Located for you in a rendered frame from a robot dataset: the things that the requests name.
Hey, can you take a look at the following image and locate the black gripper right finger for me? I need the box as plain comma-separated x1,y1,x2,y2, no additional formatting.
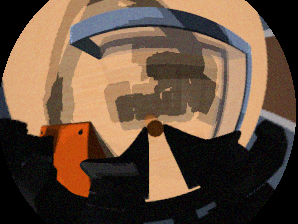
162,123,241,189

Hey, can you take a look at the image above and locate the brown ball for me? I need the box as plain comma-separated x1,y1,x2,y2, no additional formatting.
148,120,164,137

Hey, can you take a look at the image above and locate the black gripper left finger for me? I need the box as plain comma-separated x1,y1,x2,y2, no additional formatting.
80,127,150,200

